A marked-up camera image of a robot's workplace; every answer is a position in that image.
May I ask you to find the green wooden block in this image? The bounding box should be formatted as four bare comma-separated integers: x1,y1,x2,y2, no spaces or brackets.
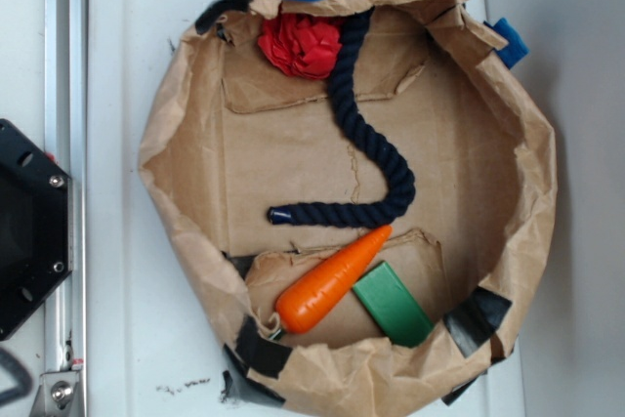
353,262,434,348

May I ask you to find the brown paper bag bin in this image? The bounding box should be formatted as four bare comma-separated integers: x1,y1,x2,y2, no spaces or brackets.
139,0,557,416

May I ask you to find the orange plastic toy carrot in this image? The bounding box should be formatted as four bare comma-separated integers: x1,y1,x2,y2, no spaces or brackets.
275,225,393,334

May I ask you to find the red crumpled paper ball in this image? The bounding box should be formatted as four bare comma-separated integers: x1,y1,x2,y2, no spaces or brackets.
257,14,344,80

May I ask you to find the black tape patch bottom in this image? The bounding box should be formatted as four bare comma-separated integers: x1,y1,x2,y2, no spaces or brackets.
223,316,293,408

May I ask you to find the black tape patch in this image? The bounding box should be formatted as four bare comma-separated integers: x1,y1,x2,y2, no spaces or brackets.
223,316,293,408
443,287,513,358

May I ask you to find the black tape patch right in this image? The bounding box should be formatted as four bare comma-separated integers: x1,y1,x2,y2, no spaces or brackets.
443,287,513,358

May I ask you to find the blue tape piece right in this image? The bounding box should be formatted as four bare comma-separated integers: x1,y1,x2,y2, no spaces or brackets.
483,18,530,69

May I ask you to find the dark navy twisted rope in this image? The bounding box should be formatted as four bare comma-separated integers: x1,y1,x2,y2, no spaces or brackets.
267,10,417,229

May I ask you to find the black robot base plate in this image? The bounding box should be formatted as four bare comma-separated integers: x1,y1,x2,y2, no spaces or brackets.
1,119,71,341

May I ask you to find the aluminium extrusion rail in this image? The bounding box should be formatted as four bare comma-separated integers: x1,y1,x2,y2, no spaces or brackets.
44,0,88,372

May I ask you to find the metal corner bracket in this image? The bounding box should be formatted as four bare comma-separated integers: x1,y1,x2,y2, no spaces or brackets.
29,370,80,417

